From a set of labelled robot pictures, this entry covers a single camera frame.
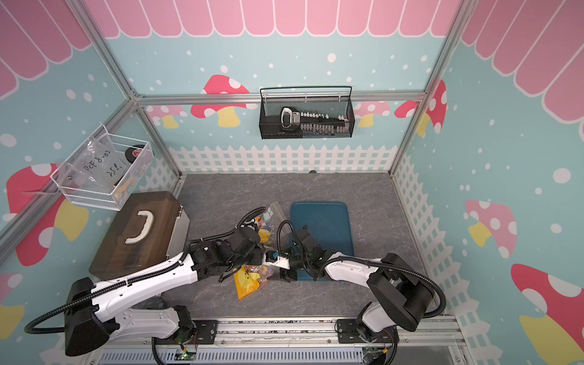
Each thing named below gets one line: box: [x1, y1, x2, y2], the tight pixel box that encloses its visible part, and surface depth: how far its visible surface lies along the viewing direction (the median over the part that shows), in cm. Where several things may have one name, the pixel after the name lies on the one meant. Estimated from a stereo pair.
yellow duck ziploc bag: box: [232, 263, 276, 301], surface depth 83 cm
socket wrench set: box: [279, 106, 351, 135], surface depth 91 cm
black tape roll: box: [124, 144, 146, 164], surface depth 82 cm
